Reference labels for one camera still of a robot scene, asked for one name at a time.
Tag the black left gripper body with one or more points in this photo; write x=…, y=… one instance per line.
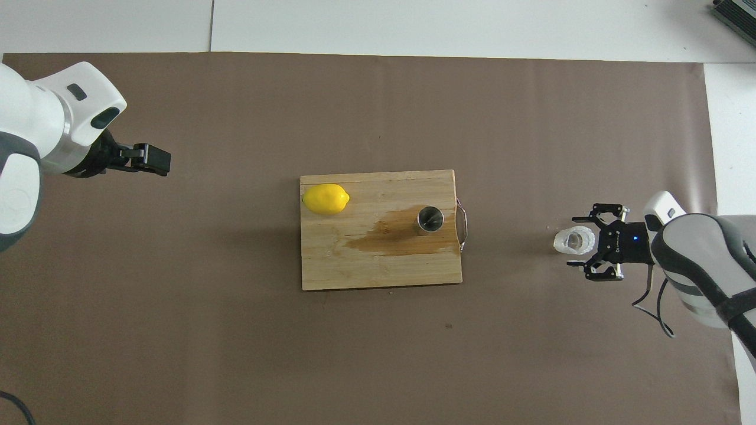
x=97, y=159

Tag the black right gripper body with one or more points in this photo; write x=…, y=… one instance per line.
x=626, y=242

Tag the clear plastic cup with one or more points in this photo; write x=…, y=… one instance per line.
x=574, y=241

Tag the metal jigger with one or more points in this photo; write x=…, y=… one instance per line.
x=430, y=219

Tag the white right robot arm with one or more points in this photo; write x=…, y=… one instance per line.
x=703, y=260

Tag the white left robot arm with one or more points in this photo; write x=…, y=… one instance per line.
x=35, y=118

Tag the yellow lemon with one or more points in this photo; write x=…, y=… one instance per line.
x=325, y=199

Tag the brown paper table mat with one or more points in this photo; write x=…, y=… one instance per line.
x=236, y=354

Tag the wooden cutting board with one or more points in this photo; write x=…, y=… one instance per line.
x=378, y=265

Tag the black ribbed device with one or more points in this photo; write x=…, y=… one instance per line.
x=735, y=13

